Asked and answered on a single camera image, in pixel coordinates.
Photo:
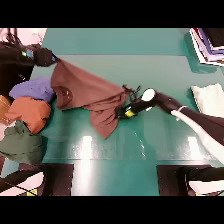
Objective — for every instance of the dark green garment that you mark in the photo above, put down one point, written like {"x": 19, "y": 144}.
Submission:
{"x": 21, "y": 143}

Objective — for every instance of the brown T-shirt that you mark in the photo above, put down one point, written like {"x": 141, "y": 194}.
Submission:
{"x": 83, "y": 90}

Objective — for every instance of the orange garment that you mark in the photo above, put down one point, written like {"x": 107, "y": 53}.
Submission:
{"x": 30, "y": 111}

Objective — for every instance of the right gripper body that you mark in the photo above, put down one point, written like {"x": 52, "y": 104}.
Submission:
{"x": 130, "y": 110}

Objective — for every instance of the folded purple garment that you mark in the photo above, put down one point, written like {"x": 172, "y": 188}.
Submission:
{"x": 210, "y": 51}

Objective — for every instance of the folded black garment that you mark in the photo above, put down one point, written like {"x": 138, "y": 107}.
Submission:
{"x": 216, "y": 36}

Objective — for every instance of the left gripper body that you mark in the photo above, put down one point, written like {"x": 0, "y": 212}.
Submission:
{"x": 45, "y": 57}

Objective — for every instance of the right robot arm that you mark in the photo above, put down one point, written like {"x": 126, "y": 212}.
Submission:
{"x": 200, "y": 121}

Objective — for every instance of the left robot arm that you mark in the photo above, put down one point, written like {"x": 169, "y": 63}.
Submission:
{"x": 13, "y": 55}

